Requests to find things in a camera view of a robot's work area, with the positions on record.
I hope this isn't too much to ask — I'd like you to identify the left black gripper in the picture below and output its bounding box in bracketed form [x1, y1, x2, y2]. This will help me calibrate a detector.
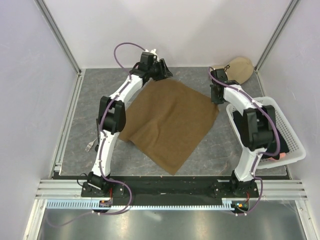
[148, 59, 173, 82]

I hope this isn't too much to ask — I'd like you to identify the brown cloth napkin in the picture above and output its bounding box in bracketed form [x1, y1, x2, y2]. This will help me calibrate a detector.
[119, 79, 219, 175]

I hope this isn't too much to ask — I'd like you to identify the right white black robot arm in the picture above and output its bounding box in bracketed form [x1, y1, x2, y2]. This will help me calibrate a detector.
[210, 82, 281, 197]

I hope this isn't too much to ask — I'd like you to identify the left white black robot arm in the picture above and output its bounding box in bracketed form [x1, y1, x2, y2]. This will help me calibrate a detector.
[87, 52, 173, 197]

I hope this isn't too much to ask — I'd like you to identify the beige baseball cap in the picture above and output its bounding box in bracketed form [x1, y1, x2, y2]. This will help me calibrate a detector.
[212, 56, 254, 85]

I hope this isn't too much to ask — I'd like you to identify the black cloth in basket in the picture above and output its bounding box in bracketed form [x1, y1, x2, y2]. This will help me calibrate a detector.
[232, 108, 289, 160]

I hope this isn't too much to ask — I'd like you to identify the black spoon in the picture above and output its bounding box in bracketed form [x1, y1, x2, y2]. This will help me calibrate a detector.
[94, 118, 100, 152]

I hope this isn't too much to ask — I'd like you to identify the white plastic basket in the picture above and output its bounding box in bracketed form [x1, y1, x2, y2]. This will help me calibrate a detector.
[226, 96, 307, 169]

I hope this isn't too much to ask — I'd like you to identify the silver fork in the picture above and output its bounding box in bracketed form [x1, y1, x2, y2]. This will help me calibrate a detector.
[85, 138, 98, 152]

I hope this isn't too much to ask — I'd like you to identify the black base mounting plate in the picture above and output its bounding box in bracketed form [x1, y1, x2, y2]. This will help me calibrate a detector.
[81, 174, 259, 198]

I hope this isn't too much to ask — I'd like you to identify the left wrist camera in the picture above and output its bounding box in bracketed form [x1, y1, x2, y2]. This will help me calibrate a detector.
[138, 48, 159, 72]

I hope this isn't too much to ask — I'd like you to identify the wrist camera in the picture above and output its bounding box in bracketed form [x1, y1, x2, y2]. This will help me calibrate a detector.
[210, 68, 239, 86]
[138, 48, 159, 72]

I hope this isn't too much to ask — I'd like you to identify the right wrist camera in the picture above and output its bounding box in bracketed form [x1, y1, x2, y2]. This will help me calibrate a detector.
[210, 68, 239, 86]

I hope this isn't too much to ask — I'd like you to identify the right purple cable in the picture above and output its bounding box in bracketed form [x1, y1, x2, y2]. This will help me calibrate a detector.
[207, 66, 281, 216]

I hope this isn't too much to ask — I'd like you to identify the right aluminium frame post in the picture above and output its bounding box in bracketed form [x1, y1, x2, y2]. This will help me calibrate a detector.
[254, 0, 301, 73]

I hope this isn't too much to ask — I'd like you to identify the aluminium frame post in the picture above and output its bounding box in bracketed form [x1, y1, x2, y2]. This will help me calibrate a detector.
[34, 0, 82, 75]
[254, 0, 301, 73]

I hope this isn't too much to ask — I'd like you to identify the left aluminium frame post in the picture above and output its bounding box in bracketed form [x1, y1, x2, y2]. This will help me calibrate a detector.
[34, 0, 82, 75]

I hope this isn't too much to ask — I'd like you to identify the light blue cable duct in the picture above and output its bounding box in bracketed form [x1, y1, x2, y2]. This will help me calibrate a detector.
[46, 198, 249, 211]

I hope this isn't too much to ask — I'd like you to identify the front aluminium rail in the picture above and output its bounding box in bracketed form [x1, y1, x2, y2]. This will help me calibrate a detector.
[35, 179, 308, 201]

